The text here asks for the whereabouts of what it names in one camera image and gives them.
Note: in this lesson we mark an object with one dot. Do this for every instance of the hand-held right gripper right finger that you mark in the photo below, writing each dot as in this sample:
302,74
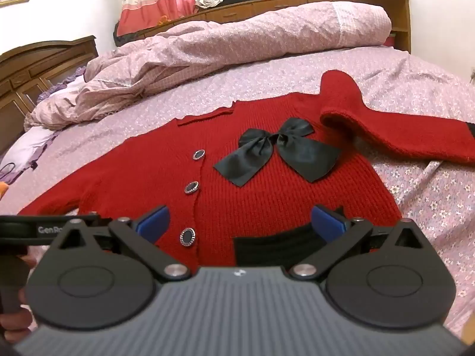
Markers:
328,222

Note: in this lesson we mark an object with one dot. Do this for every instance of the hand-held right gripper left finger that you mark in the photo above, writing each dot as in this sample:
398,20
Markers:
154,222

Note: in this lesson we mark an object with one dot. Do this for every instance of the red knit cardigan black bow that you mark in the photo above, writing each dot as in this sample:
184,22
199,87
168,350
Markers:
241,207

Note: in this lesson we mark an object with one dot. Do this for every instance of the person's left hand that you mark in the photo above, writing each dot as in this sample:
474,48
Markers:
15,324

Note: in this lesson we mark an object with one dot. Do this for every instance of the lavender ruffled pillow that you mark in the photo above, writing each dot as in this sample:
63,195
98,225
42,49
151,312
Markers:
26,148

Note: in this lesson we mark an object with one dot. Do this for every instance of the pink floral bed sheet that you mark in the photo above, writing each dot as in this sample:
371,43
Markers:
426,200

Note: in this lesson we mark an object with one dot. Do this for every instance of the wooden headboard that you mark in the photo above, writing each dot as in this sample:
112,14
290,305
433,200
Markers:
26,78

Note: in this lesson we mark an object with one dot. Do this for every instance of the pink floral quilt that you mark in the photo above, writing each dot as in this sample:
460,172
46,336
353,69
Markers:
222,44

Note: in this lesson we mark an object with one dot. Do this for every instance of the red and white floral curtain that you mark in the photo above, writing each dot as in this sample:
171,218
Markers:
156,3

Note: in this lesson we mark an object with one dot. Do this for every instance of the beige hat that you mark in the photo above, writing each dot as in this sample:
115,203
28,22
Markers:
209,0

